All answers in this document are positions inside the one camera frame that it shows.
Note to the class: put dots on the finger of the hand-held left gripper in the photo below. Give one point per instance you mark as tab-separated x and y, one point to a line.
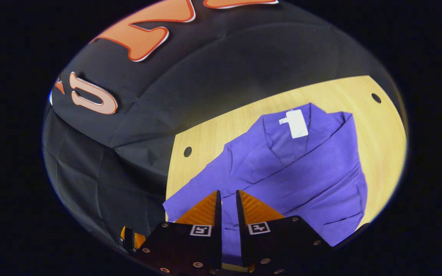
129	237

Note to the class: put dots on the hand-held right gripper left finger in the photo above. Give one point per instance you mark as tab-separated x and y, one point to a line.
218	245

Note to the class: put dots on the purple knit garment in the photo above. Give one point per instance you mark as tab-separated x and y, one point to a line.
305	180

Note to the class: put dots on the black backdrop cloth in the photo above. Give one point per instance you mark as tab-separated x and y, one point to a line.
205	76

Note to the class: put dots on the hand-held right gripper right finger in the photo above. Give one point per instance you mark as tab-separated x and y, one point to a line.
242	245

